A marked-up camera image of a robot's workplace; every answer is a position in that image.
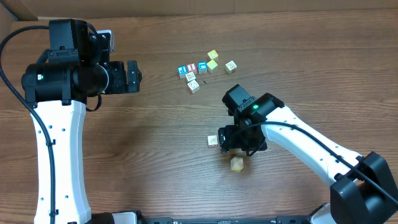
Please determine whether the wood block red side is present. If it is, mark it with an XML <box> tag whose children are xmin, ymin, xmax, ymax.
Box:
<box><xmin>187</xmin><ymin>80</ymin><xmax>200</xmax><ymax>94</ymax></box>

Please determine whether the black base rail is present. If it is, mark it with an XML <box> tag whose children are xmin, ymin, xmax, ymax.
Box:
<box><xmin>136</xmin><ymin>215</ymin><xmax>365</xmax><ymax>224</ymax></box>

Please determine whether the natural block letter B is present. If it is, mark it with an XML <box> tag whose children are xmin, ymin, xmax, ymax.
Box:
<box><xmin>207</xmin><ymin>135</ymin><xmax>219</xmax><ymax>147</ymax></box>

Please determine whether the blue letter P block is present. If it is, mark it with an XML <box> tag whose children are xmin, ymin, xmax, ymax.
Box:
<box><xmin>177</xmin><ymin>65</ymin><xmax>188</xmax><ymax>78</ymax></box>

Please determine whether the natural block number 4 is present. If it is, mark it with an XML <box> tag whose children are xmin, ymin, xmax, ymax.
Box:
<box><xmin>230</xmin><ymin>156</ymin><xmax>244</xmax><ymax>172</ymax></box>

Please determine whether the yellow block lower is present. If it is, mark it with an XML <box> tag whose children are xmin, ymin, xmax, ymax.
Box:
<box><xmin>206</xmin><ymin>60</ymin><xmax>218</xmax><ymax>73</ymax></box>

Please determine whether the red letter I block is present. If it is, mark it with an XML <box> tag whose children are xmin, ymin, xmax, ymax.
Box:
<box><xmin>187</xmin><ymin>63</ymin><xmax>197</xmax><ymax>73</ymax></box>

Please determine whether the yellow block upper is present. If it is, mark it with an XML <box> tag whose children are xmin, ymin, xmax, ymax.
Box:
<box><xmin>207</xmin><ymin>50</ymin><xmax>219</xmax><ymax>62</ymax></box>

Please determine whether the cardboard box edge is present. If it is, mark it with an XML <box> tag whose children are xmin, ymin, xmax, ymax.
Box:
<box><xmin>1</xmin><ymin>0</ymin><xmax>397</xmax><ymax>21</ymax></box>

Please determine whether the natural wood picture block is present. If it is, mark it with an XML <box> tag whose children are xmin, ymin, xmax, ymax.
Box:
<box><xmin>185</xmin><ymin>72</ymin><xmax>197</xmax><ymax>83</ymax></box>

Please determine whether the natural wood block right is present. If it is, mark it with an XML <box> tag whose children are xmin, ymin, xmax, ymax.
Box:
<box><xmin>225</xmin><ymin>60</ymin><xmax>237</xmax><ymax>75</ymax></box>

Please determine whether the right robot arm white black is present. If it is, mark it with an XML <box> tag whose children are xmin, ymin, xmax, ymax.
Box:
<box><xmin>218</xmin><ymin>85</ymin><xmax>397</xmax><ymax>223</ymax></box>

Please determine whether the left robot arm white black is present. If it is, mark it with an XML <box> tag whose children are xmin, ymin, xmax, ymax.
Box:
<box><xmin>21</xmin><ymin>19</ymin><xmax>142</xmax><ymax>223</ymax></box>

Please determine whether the yellow block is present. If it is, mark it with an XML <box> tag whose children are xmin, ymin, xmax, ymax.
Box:
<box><xmin>206</xmin><ymin>60</ymin><xmax>218</xmax><ymax>73</ymax></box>
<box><xmin>207</xmin><ymin>50</ymin><xmax>219</xmax><ymax>62</ymax></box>

